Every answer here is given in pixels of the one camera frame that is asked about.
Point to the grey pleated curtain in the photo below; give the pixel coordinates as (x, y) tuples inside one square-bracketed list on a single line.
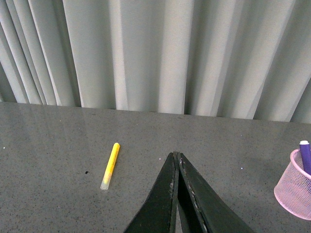
[(247, 59)]

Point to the pink mesh cup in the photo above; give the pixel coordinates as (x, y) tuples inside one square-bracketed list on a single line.
[(293, 190)]

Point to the purple marker pen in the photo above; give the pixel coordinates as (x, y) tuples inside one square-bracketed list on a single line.
[(305, 150)]

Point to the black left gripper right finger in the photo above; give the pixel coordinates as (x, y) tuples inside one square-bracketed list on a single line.
[(201, 209)]

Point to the yellow highlighter pen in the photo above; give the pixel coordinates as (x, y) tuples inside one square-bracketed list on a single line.
[(110, 167)]

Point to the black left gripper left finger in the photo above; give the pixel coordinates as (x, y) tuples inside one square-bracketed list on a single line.
[(158, 213)]

